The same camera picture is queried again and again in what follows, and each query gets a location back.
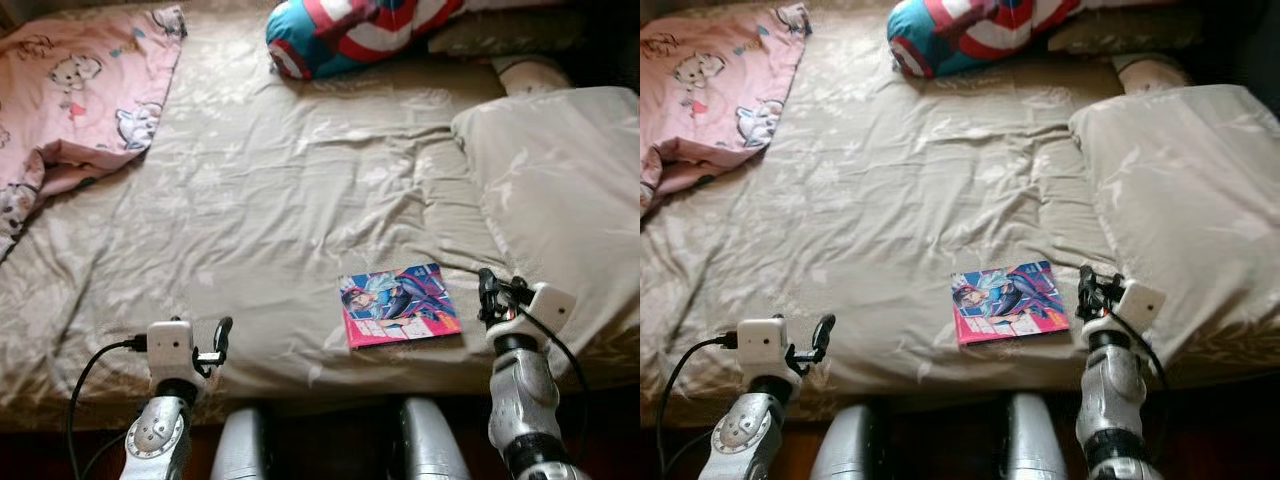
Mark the grey right robot leg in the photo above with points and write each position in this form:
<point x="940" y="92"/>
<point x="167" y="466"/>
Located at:
<point x="432" y="450"/>
<point x="1035" y="450"/>

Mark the colourful anime book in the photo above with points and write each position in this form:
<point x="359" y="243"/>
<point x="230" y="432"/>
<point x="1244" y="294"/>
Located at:
<point x="1010" y="302"/>
<point x="400" y="305"/>

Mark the beige floral pillow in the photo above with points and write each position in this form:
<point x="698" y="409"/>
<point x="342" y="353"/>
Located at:
<point x="560" y="190"/>
<point x="1190" y="190"/>

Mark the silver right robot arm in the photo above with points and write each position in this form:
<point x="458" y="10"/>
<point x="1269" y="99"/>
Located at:
<point x="1110" y="395"/>
<point x="522" y="400"/>

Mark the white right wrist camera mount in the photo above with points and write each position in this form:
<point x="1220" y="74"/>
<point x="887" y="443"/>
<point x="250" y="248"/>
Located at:
<point x="552" y="308"/>
<point x="1142" y="303"/>

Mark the bed with beige floral duvet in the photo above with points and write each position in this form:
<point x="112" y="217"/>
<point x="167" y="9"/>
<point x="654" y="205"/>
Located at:
<point x="880" y="200"/>
<point x="260" y="200"/>

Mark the small beige pillow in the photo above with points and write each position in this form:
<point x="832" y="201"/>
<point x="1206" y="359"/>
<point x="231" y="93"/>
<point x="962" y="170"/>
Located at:
<point x="535" y="78"/>
<point x="1155" y="75"/>

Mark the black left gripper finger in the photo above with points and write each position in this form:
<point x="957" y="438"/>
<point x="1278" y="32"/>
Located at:
<point x="824" y="333"/>
<point x="223" y="335"/>

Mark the grey robot leg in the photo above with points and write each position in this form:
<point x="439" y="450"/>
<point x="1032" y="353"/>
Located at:
<point x="240" y="450"/>
<point x="432" y="450"/>
<point x="845" y="450"/>
<point x="1035" y="450"/>

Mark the grey left robot leg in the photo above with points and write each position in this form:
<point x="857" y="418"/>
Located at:
<point x="845" y="450"/>
<point x="240" y="450"/>

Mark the pink cartoon print blanket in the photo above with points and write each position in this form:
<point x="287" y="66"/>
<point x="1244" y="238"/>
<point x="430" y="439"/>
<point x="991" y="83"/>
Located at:
<point x="700" y="80"/>
<point x="70" y="90"/>

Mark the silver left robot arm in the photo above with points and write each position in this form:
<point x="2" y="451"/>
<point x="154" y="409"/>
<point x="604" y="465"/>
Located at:
<point x="745" y="440"/>
<point x="160" y="440"/>

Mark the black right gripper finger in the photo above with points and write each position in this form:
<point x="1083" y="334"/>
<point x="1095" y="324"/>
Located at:
<point x="488" y="282"/>
<point x="1087" y="280"/>

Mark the red white blue striped cushion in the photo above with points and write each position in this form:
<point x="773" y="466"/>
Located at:
<point x="940" y="45"/>
<point x="320" y="45"/>

